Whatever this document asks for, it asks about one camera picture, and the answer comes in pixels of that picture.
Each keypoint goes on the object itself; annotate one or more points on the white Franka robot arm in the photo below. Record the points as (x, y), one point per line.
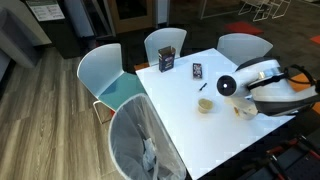
(276, 86)

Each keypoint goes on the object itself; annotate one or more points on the open blue cardboard box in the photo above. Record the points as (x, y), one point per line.
(166, 62)

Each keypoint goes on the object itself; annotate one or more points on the small cup beige contents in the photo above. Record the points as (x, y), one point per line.
(205, 105)

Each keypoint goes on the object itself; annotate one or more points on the white chair orange seat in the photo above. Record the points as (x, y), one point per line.
(165, 41)

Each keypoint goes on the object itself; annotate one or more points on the white chair teal seat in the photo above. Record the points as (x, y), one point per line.
(100, 70)
(243, 46)

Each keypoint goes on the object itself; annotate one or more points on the wooden door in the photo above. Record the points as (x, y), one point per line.
(133, 25)

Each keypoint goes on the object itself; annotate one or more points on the white printed sign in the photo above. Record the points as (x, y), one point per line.
(46, 10)

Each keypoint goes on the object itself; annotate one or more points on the black red equipment stand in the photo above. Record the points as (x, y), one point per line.
(293, 160)

